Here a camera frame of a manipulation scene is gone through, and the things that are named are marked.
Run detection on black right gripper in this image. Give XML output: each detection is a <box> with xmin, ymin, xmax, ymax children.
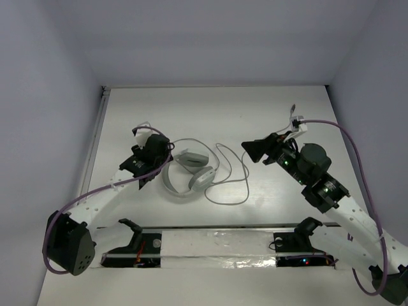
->
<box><xmin>241</xmin><ymin>130</ymin><xmax>309</xmax><ymax>186</ymax></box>

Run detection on white grey headphones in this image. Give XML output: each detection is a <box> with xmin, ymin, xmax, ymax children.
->
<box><xmin>161</xmin><ymin>138</ymin><xmax>221</xmax><ymax>198</ymax></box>

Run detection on grey headphone cable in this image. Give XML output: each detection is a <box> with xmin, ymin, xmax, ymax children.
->
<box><xmin>203</xmin><ymin>104</ymin><xmax>298</xmax><ymax>206</ymax></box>

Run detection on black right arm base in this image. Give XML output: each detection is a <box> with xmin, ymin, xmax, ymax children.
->
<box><xmin>268</xmin><ymin>217</ymin><xmax>338</xmax><ymax>268</ymax></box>

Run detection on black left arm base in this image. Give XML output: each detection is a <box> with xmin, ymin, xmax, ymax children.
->
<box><xmin>100</xmin><ymin>218</ymin><xmax>162</xmax><ymax>268</ymax></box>

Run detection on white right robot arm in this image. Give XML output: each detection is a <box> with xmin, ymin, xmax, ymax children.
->
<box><xmin>242</xmin><ymin>133</ymin><xmax>407</xmax><ymax>305</ymax></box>

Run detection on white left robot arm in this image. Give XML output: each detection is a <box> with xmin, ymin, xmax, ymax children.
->
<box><xmin>42</xmin><ymin>133</ymin><xmax>174</xmax><ymax>276</ymax></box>

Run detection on silver foil covered panel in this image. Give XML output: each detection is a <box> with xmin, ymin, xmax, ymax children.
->
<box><xmin>160</xmin><ymin>229</ymin><xmax>276</xmax><ymax>269</ymax></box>

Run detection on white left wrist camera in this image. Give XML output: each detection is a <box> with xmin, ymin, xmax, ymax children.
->
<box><xmin>132</xmin><ymin>121</ymin><xmax>153</xmax><ymax>147</ymax></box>

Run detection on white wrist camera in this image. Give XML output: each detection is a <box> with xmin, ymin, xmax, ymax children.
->
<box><xmin>132</xmin><ymin>121</ymin><xmax>153</xmax><ymax>147</ymax></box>
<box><xmin>284</xmin><ymin>115</ymin><xmax>308</xmax><ymax>142</ymax></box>

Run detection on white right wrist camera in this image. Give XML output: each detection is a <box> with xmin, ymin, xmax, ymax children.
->
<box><xmin>284</xmin><ymin>115</ymin><xmax>308</xmax><ymax>142</ymax></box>

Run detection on aluminium rail left edge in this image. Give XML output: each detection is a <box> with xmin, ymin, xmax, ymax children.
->
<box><xmin>77</xmin><ymin>86</ymin><xmax>111</xmax><ymax>196</ymax></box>

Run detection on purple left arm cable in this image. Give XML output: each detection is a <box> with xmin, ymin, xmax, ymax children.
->
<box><xmin>42</xmin><ymin>126</ymin><xmax>170</xmax><ymax>275</ymax></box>

